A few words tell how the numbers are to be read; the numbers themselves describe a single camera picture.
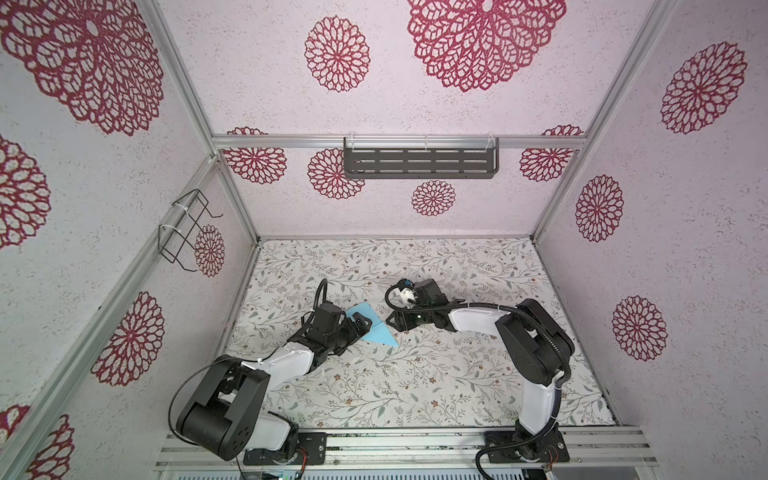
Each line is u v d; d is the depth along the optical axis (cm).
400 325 85
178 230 75
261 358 50
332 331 73
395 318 87
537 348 51
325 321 69
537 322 53
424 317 81
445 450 75
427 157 94
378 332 95
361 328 82
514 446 63
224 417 43
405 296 88
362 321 83
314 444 75
